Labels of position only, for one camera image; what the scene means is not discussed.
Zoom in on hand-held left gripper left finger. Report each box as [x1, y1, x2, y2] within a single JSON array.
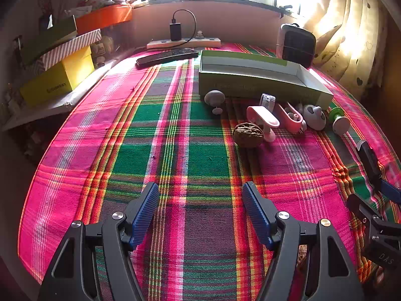
[[38, 182, 161, 301]]

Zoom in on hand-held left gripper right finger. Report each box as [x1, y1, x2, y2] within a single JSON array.
[[243, 181, 365, 301]]

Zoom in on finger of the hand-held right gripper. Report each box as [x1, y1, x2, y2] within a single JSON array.
[[356, 140, 401, 204], [347, 193, 401, 242]]

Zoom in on small brown walnut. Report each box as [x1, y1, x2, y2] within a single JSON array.
[[297, 245, 309, 272]]

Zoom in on large brown walnut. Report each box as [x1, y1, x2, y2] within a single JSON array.
[[233, 122, 264, 148]]

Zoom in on green and white suction holder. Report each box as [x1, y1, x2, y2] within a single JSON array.
[[327, 107, 351, 136]]

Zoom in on pink flat-top holder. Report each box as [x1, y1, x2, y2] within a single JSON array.
[[246, 106, 280, 141]]

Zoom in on white panda-face holder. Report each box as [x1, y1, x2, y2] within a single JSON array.
[[302, 104, 328, 130]]

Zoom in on pink loop clip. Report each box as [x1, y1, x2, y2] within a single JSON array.
[[275, 101, 304, 134]]

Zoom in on small clear plastic jar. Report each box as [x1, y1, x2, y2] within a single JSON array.
[[259, 93, 276, 112]]

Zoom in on grey mushroom-shaped knob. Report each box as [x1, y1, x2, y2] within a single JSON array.
[[204, 90, 224, 114]]

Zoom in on green and white cardboard box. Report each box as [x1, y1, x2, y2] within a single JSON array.
[[198, 49, 333, 111]]

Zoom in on pink green plaid tablecloth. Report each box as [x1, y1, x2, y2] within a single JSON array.
[[17, 42, 401, 301]]

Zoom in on white shelf board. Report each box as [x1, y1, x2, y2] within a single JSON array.
[[2, 59, 116, 130]]

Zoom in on black smartphone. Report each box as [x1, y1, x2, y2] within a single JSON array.
[[135, 48, 199, 68]]

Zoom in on yellow cardboard box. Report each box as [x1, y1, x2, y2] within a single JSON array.
[[19, 46, 95, 106]]

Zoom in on cream heart-print curtain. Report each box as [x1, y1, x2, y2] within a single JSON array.
[[301, 0, 389, 91]]

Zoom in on small grey space heater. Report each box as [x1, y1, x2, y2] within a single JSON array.
[[276, 23, 316, 69]]

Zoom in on clear plastic container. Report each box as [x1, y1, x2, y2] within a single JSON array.
[[100, 25, 135, 57]]

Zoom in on white power strip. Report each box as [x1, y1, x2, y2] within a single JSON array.
[[147, 38, 222, 50]]

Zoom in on striped cardboard box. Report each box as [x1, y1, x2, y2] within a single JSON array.
[[42, 29, 102, 69]]

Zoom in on orange box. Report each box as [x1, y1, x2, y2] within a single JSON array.
[[75, 5, 134, 35]]

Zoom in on black charger cable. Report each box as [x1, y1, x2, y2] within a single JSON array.
[[173, 9, 197, 43]]

